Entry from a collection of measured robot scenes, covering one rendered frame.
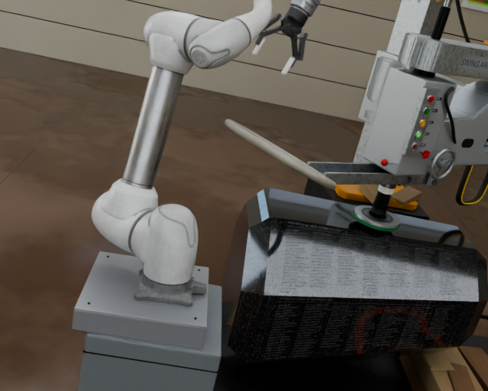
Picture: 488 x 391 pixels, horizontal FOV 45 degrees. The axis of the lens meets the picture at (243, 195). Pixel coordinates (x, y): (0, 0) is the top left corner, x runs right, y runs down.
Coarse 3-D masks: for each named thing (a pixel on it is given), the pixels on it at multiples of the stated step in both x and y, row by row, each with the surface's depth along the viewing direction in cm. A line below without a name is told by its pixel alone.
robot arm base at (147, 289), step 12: (144, 276) 181; (192, 276) 195; (144, 288) 181; (156, 288) 179; (168, 288) 179; (180, 288) 180; (192, 288) 186; (204, 288) 187; (156, 300) 179; (168, 300) 179; (180, 300) 179; (192, 300) 181
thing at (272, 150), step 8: (232, 120) 226; (232, 128) 211; (240, 128) 208; (240, 136) 207; (248, 136) 204; (256, 136) 243; (256, 144) 203; (264, 144) 201; (272, 144) 246; (272, 152) 201; (280, 152) 201; (280, 160) 201; (288, 160) 201; (296, 160) 245; (296, 168) 202; (304, 168) 202; (312, 168) 241; (312, 176) 204; (320, 176) 207; (320, 184) 209; (328, 184) 211
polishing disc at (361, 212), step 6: (360, 210) 274; (366, 210) 275; (360, 216) 267; (366, 216) 268; (372, 216) 270; (390, 216) 275; (366, 222) 265; (372, 222) 264; (378, 222) 265; (384, 222) 267; (390, 222) 268; (396, 222) 270
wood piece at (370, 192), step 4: (360, 188) 344; (364, 188) 339; (368, 188) 336; (372, 188) 338; (376, 188) 340; (364, 192) 339; (368, 192) 334; (372, 192) 331; (376, 192) 332; (380, 192) 334; (368, 196) 334; (372, 196) 329; (372, 200) 328; (388, 204) 330
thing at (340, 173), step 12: (324, 168) 248; (336, 168) 252; (348, 168) 256; (360, 168) 260; (372, 168) 265; (336, 180) 239; (348, 180) 243; (360, 180) 247; (372, 180) 251; (384, 180) 255; (396, 180) 260; (408, 180) 263; (420, 180) 269
